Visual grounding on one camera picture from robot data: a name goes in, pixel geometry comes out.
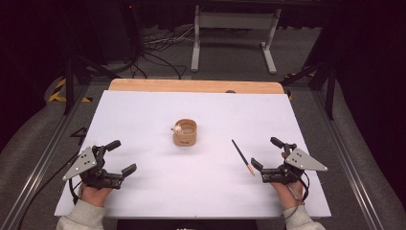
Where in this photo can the black triangular bracket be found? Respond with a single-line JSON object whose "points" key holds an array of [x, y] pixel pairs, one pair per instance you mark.
{"points": [[80, 132]]}

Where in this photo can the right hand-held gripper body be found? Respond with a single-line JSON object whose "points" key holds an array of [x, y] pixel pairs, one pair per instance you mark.
{"points": [[303, 161]]}

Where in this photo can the yellow and black floor tape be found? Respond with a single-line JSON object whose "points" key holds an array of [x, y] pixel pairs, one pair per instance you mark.
{"points": [[56, 94]]}

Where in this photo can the black metal stand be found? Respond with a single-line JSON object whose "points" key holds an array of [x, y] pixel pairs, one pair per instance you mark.
{"points": [[330, 92], [68, 86]]}

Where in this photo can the grey desk frame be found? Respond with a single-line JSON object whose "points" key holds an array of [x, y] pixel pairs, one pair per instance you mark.
{"points": [[236, 20]]}

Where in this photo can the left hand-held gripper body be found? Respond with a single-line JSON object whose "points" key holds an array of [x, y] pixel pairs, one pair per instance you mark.
{"points": [[84, 163]]}

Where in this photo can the white table mat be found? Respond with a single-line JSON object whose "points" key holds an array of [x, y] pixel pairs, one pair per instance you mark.
{"points": [[191, 185]]}

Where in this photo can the person's right hand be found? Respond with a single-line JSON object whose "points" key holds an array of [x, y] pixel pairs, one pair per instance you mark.
{"points": [[290, 193]]}

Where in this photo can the dark pen with gold tip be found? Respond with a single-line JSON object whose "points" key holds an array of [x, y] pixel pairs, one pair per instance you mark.
{"points": [[242, 156]]}

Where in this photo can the aluminium rail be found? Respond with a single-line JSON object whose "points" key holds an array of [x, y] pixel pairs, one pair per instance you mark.
{"points": [[41, 163], [348, 159]]}

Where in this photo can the person's left hand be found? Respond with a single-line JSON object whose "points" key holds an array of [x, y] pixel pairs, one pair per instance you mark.
{"points": [[94, 195]]}

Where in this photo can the beige pen holder with bear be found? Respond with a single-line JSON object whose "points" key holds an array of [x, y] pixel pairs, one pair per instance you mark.
{"points": [[185, 139]]}

